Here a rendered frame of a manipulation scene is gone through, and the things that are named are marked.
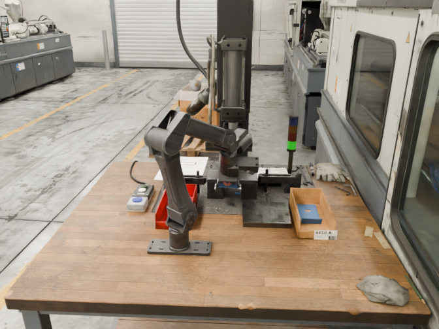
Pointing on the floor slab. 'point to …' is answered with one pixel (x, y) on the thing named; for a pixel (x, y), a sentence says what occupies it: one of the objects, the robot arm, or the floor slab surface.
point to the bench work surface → (209, 268)
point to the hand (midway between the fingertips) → (227, 183)
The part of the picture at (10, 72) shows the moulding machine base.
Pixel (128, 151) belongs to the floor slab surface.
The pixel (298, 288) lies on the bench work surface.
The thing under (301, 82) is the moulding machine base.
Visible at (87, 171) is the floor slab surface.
